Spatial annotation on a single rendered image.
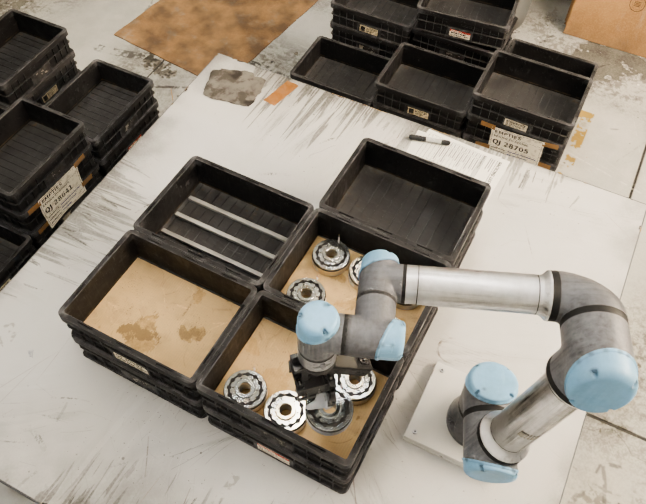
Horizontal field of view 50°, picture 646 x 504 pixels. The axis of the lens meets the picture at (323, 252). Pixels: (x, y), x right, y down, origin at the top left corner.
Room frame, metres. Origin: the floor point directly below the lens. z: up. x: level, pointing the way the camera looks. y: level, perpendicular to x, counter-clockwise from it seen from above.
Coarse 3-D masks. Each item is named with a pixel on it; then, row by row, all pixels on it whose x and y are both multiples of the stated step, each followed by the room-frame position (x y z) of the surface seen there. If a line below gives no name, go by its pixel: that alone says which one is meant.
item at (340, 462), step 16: (288, 304) 0.87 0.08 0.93; (240, 320) 0.82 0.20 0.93; (208, 368) 0.69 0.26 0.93; (400, 368) 0.70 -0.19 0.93; (224, 400) 0.61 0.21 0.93; (384, 400) 0.62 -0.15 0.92; (256, 416) 0.57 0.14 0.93; (288, 432) 0.54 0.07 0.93; (368, 432) 0.55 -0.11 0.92; (304, 448) 0.51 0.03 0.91; (320, 448) 0.51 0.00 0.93; (352, 448) 0.51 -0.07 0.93; (336, 464) 0.48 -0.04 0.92; (352, 464) 0.48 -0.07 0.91
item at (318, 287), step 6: (294, 282) 0.97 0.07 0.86; (300, 282) 0.97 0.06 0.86; (306, 282) 0.97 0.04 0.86; (312, 282) 0.98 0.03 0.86; (318, 282) 0.97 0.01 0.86; (288, 288) 0.95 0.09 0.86; (294, 288) 0.95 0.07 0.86; (318, 288) 0.96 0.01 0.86; (288, 294) 0.93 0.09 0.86; (294, 294) 0.93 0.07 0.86; (318, 294) 0.94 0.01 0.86; (324, 294) 0.94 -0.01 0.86; (300, 300) 0.92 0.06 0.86; (312, 300) 0.92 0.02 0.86
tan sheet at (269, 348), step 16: (256, 336) 0.83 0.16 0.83; (272, 336) 0.83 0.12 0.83; (288, 336) 0.83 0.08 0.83; (240, 352) 0.78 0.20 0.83; (256, 352) 0.78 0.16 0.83; (272, 352) 0.78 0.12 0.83; (288, 352) 0.78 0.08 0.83; (240, 368) 0.74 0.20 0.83; (256, 368) 0.74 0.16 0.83; (272, 368) 0.74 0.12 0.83; (288, 368) 0.74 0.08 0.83; (224, 384) 0.69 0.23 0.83; (272, 384) 0.70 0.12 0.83; (288, 384) 0.70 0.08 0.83; (384, 384) 0.70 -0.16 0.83; (368, 400) 0.66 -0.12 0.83; (368, 416) 0.62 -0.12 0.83; (304, 432) 0.58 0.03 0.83; (352, 432) 0.58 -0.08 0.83; (336, 448) 0.54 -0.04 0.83
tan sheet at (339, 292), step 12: (300, 264) 1.05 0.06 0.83; (312, 264) 1.05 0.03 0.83; (300, 276) 1.01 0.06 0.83; (312, 276) 1.01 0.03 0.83; (324, 276) 1.01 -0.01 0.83; (336, 276) 1.01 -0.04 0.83; (324, 288) 0.98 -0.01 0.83; (336, 288) 0.98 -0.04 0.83; (348, 288) 0.98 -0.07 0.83; (336, 300) 0.94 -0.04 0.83; (348, 300) 0.94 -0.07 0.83; (348, 312) 0.90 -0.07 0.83; (396, 312) 0.91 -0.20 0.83; (408, 312) 0.91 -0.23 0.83; (420, 312) 0.91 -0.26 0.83; (408, 324) 0.87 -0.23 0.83; (408, 336) 0.84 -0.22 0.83
